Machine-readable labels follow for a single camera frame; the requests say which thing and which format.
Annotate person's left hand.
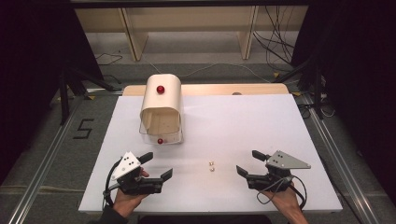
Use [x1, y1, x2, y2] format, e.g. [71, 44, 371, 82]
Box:
[112, 167, 150, 218]

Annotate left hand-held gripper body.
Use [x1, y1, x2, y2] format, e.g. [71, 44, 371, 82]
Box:
[110, 151, 163, 197]

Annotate dark curtain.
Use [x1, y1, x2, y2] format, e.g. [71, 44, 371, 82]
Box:
[290, 0, 396, 197]
[0, 0, 106, 185]

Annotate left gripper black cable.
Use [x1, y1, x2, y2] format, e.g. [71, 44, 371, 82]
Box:
[102, 158, 123, 209]

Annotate thin black floor cable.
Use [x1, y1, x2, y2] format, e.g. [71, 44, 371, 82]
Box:
[94, 51, 124, 67]

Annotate black tripod stand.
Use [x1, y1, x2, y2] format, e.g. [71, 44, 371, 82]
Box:
[58, 63, 123, 126]

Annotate bundle of black cables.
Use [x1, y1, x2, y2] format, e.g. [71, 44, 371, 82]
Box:
[252, 5, 301, 65]

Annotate black metal stand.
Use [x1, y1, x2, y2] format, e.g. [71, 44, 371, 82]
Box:
[274, 54, 326, 120]

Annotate wooden table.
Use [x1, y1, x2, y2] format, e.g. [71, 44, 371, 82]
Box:
[122, 82, 290, 97]

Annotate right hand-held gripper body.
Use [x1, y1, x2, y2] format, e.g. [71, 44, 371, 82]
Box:
[245, 149, 312, 192]

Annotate white board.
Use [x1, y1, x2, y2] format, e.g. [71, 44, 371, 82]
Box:
[78, 93, 344, 215]

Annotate person's right hand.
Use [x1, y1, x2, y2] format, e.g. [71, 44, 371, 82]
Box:
[261, 182, 305, 219]

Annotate cream bread box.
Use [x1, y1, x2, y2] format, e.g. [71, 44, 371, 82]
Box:
[139, 73, 184, 138]

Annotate right gripper grey cable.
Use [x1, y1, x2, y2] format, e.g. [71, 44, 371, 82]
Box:
[256, 175, 308, 210]

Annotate aluminium floor rail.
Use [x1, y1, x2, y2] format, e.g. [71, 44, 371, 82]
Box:
[7, 92, 92, 224]
[300, 92, 379, 224]

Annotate white floor cable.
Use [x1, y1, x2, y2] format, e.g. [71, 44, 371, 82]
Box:
[148, 62, 273, 84]

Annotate clear box door, red knob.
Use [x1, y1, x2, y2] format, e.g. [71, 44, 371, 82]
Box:
[138, 122, 184, 146]

